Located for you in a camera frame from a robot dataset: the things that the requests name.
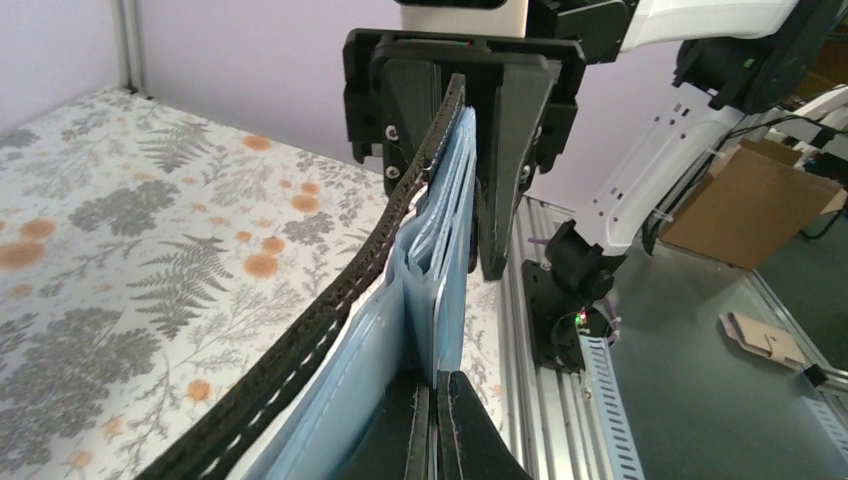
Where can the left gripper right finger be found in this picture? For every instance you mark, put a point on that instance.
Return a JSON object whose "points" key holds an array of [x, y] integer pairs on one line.
{"points": [[469, 446]]}

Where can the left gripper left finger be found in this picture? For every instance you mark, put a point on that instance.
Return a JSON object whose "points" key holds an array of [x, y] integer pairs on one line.
{"points": [[395, 444]]}

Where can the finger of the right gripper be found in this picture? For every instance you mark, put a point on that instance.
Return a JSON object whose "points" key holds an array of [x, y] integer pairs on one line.
{"points": [[411, 93], [510, 113]]}

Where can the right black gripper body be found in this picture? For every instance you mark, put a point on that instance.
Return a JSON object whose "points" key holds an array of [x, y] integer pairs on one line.
{"points": [[480, 58]]}

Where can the black leather card holder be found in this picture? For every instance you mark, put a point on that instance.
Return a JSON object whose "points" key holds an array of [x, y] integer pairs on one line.
{"points": [[214, 445]]}

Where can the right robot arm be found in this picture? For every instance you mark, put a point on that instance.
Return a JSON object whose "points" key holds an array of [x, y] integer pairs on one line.
{"points": [[737, 59]]}

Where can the blue credit card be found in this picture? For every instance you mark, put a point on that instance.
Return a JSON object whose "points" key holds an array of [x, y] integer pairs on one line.
{"points": [[449, 325]]}

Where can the cardboard box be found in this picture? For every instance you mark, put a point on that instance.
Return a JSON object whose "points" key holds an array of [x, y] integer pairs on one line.
{"points": [[750, 203]]}

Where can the floral table mat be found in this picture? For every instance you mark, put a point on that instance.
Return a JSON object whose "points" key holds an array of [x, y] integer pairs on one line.
{"points": [[148, 259]]}

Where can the small cardboard piece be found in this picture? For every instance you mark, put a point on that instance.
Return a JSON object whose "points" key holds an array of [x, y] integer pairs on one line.
{"points": [[766, 341]]}

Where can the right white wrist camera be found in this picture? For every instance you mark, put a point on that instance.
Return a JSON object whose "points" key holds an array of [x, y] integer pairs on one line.
{"points": [[495, 18]]}

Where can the slotted cable duct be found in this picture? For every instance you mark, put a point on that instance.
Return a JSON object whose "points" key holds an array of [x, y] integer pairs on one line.
{"points": [[620, 458]]}

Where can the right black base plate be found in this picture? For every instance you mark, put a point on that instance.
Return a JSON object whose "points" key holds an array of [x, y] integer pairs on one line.
{"points": [[556, 320]]}

